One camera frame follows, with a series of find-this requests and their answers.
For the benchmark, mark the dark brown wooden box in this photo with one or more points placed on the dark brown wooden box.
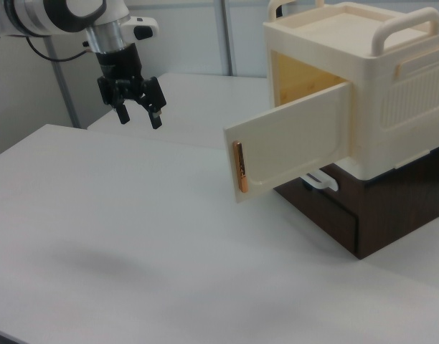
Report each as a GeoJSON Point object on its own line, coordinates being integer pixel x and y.
{"type": "Point", "coordinates": [395, 215]}

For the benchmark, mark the cream cabinet door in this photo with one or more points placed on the cream cabinet door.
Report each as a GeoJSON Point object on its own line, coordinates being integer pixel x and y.
{"type": "Point", "coordinates": [295, 150]}

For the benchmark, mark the grey partition post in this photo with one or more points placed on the grey partition post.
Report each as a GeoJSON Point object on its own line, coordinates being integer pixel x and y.
{"type": "Point", "coordinates": [63, 89]}

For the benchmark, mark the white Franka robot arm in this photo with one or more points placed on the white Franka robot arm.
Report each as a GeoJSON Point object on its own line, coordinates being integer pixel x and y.
{"type": "Point", "coordinates": [43, 16]}

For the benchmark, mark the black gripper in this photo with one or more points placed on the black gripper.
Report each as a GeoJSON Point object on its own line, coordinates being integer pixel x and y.
{"type": "Point", "coordinates": [121, 68]}

